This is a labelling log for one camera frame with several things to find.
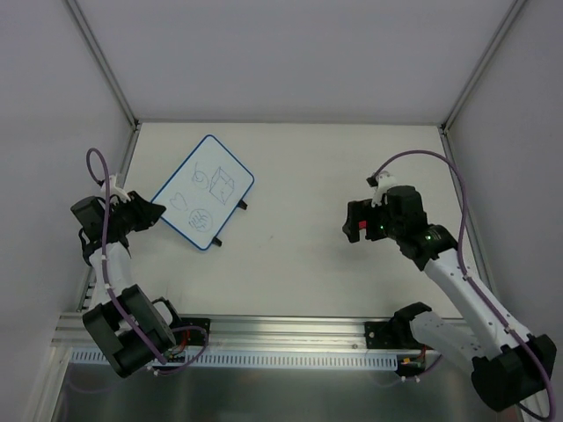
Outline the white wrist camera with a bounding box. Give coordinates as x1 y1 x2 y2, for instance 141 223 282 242
366 171 398 207
100 175 131 202

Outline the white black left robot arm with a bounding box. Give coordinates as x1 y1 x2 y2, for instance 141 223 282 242
71 191 183 378

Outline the blue framed whiteboard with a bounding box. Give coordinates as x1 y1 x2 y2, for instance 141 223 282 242
151 135 255 251

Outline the left aluminium frame post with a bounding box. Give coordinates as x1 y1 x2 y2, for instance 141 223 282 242
62 0 138 129

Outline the right aluminium frame post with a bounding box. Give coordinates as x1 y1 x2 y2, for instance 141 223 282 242
441 0 528 134

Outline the white slotted cable duct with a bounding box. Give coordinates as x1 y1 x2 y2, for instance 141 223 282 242
69 349 399 371

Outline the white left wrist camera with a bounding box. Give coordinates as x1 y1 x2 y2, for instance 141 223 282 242
100 175 131 202

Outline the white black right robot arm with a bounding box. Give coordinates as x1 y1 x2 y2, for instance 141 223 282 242
342 186 557 411

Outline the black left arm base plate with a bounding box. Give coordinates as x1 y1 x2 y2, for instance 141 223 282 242
170 316 211 348

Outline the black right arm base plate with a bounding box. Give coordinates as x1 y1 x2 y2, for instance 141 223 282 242
363 320 418 350

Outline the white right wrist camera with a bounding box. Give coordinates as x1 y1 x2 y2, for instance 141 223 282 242
366 171 398 207

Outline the aluminium mounting rail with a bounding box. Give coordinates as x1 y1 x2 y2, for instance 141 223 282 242
50 310 520 351

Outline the aluminium frame post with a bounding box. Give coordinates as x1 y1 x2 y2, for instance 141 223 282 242
441 0 528 134
62 0 138 129

